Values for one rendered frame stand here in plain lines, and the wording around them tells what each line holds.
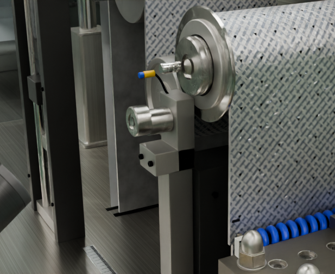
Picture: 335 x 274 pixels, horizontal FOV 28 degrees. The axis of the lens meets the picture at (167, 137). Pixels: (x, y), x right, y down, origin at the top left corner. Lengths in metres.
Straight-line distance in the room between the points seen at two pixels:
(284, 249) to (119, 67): 0.47
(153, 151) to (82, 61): 0.69
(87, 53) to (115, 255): 0.57
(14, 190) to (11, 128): 1.25
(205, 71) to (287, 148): 0.16
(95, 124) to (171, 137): 0.70
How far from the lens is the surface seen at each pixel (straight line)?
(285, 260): 0.86
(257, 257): 0.83
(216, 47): 0.82
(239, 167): 0.87
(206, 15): 0.85
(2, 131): 1.77
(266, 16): 0.88
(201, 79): 0.83
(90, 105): 1.58
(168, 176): 0.92
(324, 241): 0.91
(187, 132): 0.90
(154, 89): 1.03
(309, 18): 0.91
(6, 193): 0.54
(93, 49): 1.55
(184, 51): 0.86
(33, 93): 1.16
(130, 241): 1.17
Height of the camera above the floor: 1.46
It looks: 20 degrees down
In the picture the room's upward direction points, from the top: 1 degrees counter-clockwise
